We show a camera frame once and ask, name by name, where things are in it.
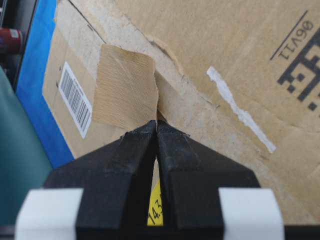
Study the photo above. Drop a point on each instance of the blue plastic sheet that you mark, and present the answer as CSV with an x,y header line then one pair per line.
x,y
30,84

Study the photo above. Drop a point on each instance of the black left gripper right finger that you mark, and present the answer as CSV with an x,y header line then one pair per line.
x,y
208,196

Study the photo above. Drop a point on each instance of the brown cardboard box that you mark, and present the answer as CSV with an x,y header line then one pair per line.
x,y
242,77

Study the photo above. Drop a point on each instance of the brown packing tape strip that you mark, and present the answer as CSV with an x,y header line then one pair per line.
x,y
126,94

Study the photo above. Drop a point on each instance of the teal green cloth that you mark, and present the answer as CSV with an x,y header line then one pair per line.
x,y
23,162

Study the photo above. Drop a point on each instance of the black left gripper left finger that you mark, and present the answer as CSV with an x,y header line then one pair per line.
x,y
103,195

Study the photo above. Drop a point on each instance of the red cylindrical object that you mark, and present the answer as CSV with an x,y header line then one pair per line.
x,y
11,41

